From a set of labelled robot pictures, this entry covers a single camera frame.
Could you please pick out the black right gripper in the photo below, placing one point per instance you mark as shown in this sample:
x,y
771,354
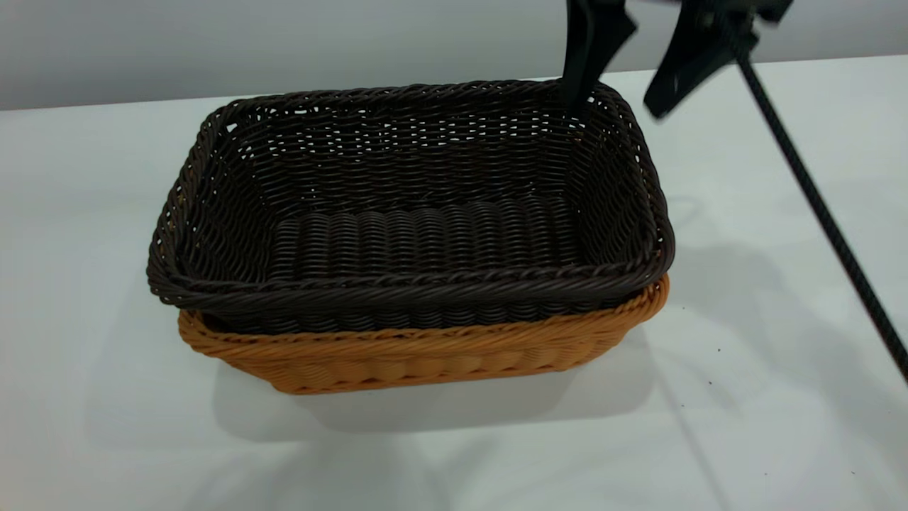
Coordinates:
x,y
770,8

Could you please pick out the dark brown wicker basket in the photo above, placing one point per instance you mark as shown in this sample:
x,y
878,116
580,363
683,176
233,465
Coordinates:
x,y
425,241

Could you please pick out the light brown wicker basket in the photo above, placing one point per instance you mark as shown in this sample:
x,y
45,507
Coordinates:
x,y
425,362

